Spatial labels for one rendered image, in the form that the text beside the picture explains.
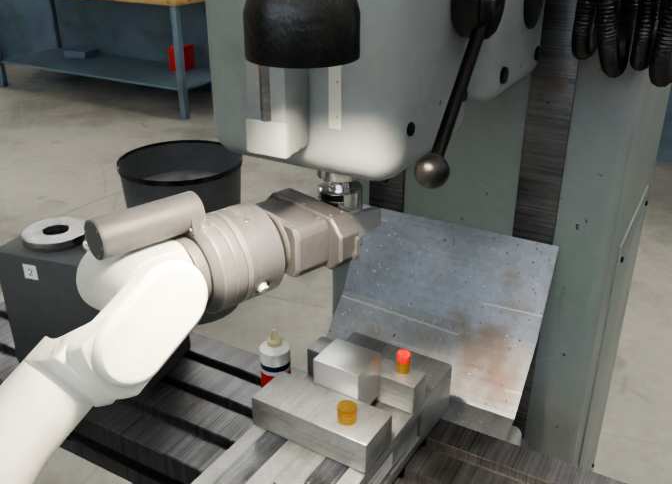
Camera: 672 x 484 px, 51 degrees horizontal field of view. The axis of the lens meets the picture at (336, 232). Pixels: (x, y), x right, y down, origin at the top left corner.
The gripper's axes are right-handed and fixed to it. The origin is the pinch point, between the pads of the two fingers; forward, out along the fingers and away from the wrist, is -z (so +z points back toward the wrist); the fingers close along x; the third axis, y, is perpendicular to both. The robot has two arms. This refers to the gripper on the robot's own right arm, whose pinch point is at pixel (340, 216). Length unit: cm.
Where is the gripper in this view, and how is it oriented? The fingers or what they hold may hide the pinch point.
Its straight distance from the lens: 74.7
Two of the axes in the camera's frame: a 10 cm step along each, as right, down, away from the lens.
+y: -0.1, 9.1, 4.2
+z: -7.3, 2.8, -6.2
